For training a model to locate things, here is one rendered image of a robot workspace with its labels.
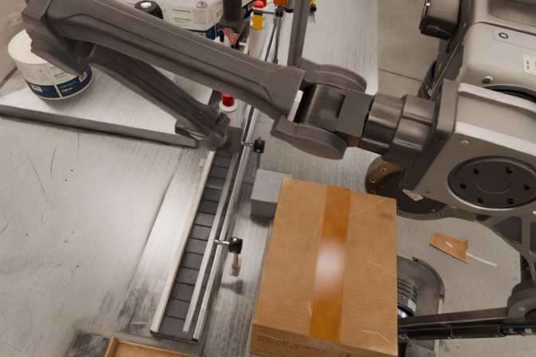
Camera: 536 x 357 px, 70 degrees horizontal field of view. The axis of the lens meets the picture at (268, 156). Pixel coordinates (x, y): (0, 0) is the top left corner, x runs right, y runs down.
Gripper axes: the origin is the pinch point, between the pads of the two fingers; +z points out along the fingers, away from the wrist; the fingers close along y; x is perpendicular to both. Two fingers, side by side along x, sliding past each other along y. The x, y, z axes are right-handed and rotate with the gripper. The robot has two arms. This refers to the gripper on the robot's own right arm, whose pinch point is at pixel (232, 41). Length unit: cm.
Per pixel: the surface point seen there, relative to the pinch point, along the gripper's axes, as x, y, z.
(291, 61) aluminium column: 19.8, 1.1, 3.2
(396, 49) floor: 90, -159, 99
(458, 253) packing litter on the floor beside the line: 117, 5, 101
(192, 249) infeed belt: 5, 66, 15
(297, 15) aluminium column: 19.9, 1.3, -13.6
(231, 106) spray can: 7.2, 31.5, -2.7
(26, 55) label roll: -57, 23, 0
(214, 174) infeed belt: 4.5, 42.6, 14.3
